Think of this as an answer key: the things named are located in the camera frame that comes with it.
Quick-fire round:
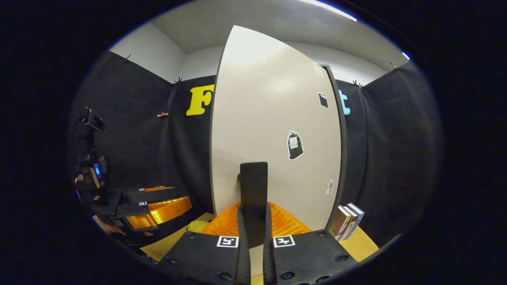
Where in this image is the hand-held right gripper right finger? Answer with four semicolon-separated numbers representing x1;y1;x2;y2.
263;202;359;285

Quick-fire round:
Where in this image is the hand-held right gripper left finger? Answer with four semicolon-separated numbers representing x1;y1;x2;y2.
158;202;251;285

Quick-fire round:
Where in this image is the black door handle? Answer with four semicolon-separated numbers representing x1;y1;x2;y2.
240;161;269;248

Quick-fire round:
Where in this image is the bumpy yellow citron fruit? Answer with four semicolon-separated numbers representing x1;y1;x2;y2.
187;220;210;234

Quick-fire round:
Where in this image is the book with white spine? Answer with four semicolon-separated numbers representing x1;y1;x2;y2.
340;204;359;241

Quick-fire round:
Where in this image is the black backdrop cloth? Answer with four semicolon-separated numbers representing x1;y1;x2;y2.
69;49;442;258

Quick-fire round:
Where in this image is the large ceiling light panel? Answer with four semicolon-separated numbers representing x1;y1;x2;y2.
297;0;357;22

